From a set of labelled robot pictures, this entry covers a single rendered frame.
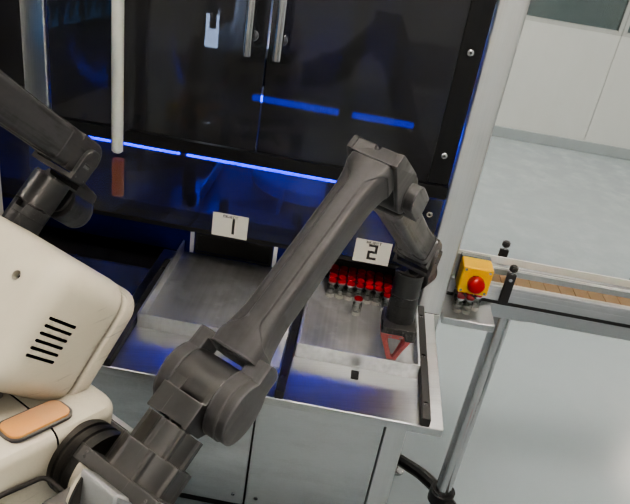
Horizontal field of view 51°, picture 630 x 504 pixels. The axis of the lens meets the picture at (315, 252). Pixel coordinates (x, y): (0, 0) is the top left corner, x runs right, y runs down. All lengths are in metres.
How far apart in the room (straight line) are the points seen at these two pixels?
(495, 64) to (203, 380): 0.93
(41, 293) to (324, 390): 0.77
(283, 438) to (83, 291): 1.29
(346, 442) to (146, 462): 1.26
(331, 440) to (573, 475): 1.13
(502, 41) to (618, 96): 5.09
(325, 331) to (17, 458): 0.90
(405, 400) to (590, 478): 1.50
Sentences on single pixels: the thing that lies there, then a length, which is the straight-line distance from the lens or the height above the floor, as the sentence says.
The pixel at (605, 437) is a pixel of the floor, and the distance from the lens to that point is 3.00.
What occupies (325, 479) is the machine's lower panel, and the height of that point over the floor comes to 0.26.
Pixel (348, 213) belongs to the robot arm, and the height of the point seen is 1.40.
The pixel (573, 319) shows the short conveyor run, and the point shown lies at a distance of 1.84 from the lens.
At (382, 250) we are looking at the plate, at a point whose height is 1.03.
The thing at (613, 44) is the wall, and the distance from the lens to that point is 6.35.
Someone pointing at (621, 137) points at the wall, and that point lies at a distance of 6.61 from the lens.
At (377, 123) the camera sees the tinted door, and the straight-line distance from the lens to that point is 1.46.
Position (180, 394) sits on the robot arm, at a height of 1.26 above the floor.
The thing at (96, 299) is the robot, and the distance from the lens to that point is 0.74.
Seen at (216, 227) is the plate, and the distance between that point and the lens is 1.59.
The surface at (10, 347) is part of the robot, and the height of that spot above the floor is 1.32.
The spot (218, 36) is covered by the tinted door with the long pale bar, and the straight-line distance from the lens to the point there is 1.46.
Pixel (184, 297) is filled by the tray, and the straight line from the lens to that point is 1.56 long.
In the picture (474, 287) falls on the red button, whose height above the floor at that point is 1.00.
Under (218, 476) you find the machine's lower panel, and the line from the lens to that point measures 2.09.
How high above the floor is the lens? 1.75
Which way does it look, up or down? 29 degrees down
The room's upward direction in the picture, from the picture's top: 10 degrees clockwise
